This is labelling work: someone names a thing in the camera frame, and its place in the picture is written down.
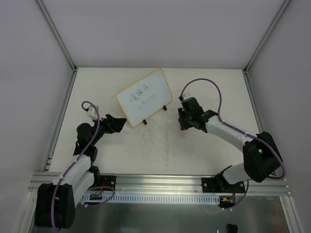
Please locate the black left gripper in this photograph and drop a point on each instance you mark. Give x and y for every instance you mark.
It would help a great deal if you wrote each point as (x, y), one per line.
(111, 124)

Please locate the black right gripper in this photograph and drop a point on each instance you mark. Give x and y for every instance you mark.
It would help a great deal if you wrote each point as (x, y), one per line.
(185, 119)

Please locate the yellow-framed whiteboard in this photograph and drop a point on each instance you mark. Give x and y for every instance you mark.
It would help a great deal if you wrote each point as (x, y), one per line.
(145, 97)

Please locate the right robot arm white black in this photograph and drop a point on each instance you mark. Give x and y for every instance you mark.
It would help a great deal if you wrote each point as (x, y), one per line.
(260, 154)

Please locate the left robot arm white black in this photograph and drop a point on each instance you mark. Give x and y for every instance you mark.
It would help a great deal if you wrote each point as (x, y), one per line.
(57, 201)

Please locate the black object at bottom edge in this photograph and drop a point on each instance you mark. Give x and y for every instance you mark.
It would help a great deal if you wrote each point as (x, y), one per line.
(232, 228)

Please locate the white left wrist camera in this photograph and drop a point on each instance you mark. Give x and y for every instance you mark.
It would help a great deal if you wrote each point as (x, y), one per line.
(93, 113)

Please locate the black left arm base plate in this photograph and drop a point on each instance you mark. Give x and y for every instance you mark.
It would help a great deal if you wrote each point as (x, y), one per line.
(108, 181)

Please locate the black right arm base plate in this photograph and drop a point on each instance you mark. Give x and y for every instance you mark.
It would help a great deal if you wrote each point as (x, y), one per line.
(220, 185)

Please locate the aluminium mounting rail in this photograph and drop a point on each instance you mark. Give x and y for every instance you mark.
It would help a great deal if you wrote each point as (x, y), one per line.
(188, 185)

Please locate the white slotted cable duct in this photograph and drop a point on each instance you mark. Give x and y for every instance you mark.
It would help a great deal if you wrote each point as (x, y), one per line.
(165, 199)

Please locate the left aluminium frame post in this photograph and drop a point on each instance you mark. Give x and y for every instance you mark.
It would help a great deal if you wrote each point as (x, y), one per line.
(47, 17)

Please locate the aluminium frame post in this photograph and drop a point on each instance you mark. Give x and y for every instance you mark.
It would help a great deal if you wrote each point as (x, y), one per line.
(275, 20)
(47, 17)

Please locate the right aluminium frame post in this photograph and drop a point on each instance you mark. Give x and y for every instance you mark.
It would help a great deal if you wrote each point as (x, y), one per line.
(275, 20)

